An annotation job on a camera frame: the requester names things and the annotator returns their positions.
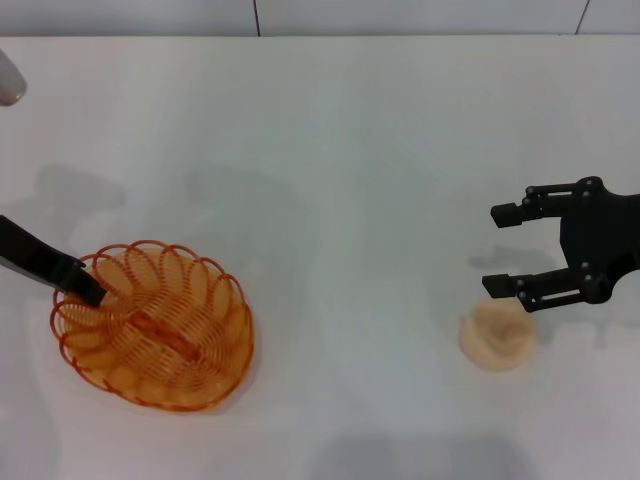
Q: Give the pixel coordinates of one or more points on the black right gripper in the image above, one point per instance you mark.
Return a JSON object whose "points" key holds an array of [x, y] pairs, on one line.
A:
{"points": [[600, 225]]}

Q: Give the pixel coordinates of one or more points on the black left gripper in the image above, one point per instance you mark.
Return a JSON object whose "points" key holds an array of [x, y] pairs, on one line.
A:
{"points": [[30, 255]]}

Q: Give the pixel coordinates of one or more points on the round beige bread bun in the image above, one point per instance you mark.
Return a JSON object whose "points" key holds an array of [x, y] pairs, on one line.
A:
{"points": [[497, 340]]}

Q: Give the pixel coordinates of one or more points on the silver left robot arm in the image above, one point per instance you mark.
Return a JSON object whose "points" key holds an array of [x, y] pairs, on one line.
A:
{"points": [[10, 82]]}

